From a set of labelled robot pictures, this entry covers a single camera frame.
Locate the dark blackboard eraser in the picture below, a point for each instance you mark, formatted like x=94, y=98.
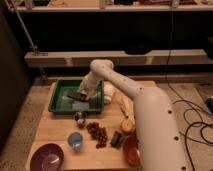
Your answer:
x=77, y=96

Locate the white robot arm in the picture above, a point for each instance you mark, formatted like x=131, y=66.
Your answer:
x=160, y=146

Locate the small dark green block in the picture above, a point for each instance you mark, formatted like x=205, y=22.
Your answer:
x=117, y=139

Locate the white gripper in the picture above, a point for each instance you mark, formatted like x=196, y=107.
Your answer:
x=86, y=88

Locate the purple bowl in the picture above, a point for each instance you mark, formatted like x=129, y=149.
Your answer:
x=48, y=157

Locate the light blue cup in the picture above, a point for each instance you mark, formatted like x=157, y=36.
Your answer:
x=75, y=140

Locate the white rolled towel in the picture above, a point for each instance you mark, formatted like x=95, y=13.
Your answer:
x=108, y=93

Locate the metal diagonal pole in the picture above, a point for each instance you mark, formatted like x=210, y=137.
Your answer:
x=33, y=46

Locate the orange brown bowl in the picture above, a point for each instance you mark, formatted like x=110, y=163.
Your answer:
x=131, y=152

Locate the grey shelf beam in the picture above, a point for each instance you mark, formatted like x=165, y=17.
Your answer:
x=119, y=58

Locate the green plastic tray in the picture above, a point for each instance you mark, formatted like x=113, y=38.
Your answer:
x=61, y=104

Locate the grey cloth pieces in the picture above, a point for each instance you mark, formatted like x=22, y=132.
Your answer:
x=78, y=105

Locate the bunch of dark grapes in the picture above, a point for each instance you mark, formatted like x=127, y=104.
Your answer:
x=98, y=133

